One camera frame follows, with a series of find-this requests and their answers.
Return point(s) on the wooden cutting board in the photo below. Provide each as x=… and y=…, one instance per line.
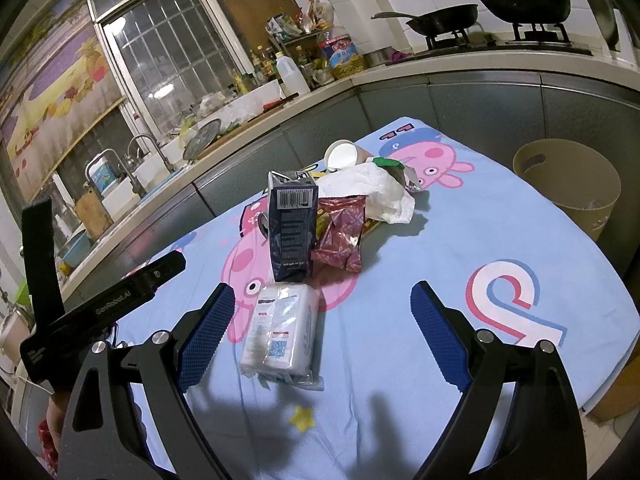
x=92, y=212

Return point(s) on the barred kitchen window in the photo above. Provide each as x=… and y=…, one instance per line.
x=165, y=45

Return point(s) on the red snack wrapper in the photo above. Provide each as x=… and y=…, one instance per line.
x=342, y=240

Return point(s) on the cooking oil bottle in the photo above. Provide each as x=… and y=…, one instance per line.
x=342, y=55

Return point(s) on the steel wok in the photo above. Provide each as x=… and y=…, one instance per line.
x=597, y=5

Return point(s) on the white plastic jug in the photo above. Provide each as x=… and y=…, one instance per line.
x=292, y=80

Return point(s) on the pink and white paper cup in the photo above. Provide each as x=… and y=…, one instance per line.
x=342, y=156

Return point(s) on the gas stove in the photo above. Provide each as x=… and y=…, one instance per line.
x=500, y=47

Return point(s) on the row of sauce bottles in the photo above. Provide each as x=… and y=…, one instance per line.
x=260, y=62

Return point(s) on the fruit wall poster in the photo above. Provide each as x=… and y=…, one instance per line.
x=55, y=90

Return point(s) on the small metal pot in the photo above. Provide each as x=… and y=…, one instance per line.
x=377, y=56

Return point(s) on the black frying pan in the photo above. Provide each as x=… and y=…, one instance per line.
x=442, y=17

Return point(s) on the beige trash bin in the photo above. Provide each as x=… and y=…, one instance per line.
x=595, y=220

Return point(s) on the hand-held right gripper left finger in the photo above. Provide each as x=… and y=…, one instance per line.
x=207, y=335

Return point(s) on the brown cardboard panel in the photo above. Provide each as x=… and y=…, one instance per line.
x=250, y=10

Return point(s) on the blue basin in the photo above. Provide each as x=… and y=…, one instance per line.
x=75, y=252

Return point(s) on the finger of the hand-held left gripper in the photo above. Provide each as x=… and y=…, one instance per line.
x=160, y=267

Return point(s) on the grey kitchen counter cabinet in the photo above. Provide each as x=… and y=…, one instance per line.
x=310, y=130

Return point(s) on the curved metal faucet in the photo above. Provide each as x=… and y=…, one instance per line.
x=150, y=140
x=117, y=157

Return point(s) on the white tissue packet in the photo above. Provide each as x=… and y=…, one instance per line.
x=280, y=330

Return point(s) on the printed cartoon pig blanket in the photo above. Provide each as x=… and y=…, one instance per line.
x=450, y=240

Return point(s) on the white and blue water filter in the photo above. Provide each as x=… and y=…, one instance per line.
x=104, y=176

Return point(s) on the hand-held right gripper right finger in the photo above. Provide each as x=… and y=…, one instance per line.
x=440, y=340

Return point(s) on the dark blue drink carton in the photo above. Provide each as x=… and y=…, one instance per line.
x=292, y=230

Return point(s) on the green and white foil wrapper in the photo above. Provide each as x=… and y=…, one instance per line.
x=407, y=177

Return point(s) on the person's left forearm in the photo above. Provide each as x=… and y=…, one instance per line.
x=47, y=435

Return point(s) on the pile of food packets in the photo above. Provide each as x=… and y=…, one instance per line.
x=300, y=22

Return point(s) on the white plastic bag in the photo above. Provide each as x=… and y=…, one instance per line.
x=370, y=187

